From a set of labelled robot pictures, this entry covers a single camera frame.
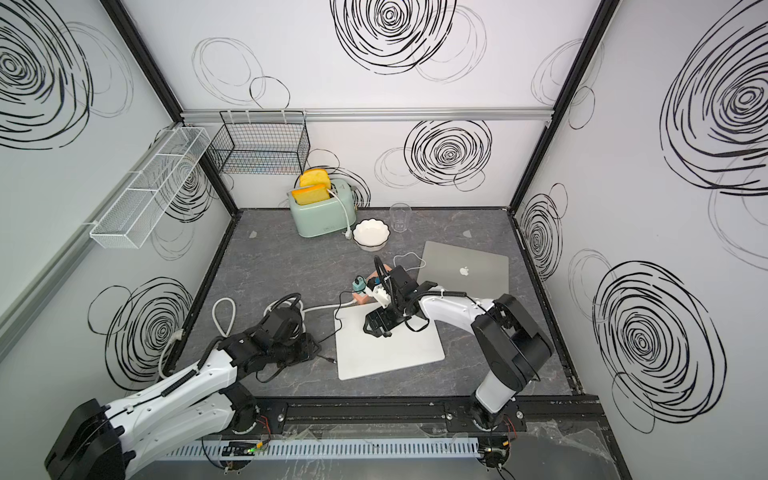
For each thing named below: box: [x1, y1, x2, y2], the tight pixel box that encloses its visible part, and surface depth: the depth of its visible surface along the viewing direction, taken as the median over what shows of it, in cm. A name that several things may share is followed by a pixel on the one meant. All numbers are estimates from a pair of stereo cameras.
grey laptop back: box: [417, 241, 510, 299], surface depth 105 cm
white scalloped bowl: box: [352, 217, 391, 252], surface depth 112 cm
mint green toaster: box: [286, 179, 357, 238], surface depth 107 cm
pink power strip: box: [352, 292, 373, 305], surface depth 95 cm
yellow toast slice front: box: [291, 184, 330, 205], surface depth 101 cm
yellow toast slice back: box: [299, 168, 331, 189], surface depth 104 cm
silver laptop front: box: [334, 303, 445, 381], surface depth 86 cm
